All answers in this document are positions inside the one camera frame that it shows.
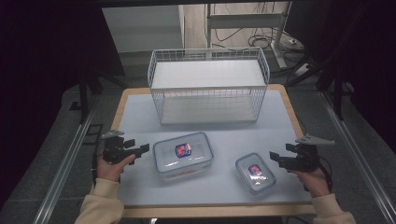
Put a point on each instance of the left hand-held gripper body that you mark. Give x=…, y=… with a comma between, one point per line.
x=113, y=151

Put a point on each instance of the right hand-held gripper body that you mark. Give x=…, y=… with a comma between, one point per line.
x=303, y=158

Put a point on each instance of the small clear food container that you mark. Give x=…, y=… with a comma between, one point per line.
x=256, y=174

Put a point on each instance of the black floor plate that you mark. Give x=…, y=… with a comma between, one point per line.
x=93, y=133

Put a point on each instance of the large clear food container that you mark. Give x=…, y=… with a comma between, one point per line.
x=183, y=155

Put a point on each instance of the person's right hand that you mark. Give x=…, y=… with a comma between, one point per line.
x=313, y=182

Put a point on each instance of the person's left hand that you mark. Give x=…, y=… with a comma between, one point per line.
x=109, y=171

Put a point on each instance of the white panel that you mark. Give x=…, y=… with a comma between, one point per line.
x=141, y=28

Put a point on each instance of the white metal desk frame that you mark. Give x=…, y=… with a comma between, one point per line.
x=243, y=20

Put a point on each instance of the metal floor rail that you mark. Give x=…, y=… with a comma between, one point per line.
x=358, y=146
x=67, y=161

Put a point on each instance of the white power strip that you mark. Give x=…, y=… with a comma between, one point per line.
x=301, y=70

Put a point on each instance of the black stand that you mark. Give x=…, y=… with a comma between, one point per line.
x=83, y=93
x=337, y=93

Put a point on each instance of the pale blue table mat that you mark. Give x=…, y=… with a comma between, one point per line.
x=218, y=137

